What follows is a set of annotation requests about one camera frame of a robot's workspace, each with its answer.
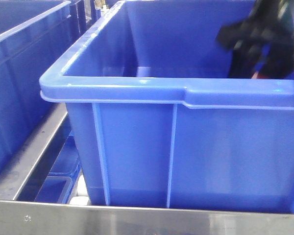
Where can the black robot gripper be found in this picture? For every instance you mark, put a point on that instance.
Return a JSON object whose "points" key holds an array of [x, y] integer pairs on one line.
{"points": [[262, 44]]}

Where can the large blue target crate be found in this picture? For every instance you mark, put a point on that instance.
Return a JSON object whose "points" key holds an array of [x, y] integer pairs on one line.
{"points": [[156, 121]]}

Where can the blue crate at left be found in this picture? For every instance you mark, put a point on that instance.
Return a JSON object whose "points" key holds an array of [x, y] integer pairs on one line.
{"points": [[33, 35]]}

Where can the steel shelf front rail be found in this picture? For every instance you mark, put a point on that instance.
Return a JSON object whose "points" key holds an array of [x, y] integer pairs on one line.
{"points": [[28, 218]]}

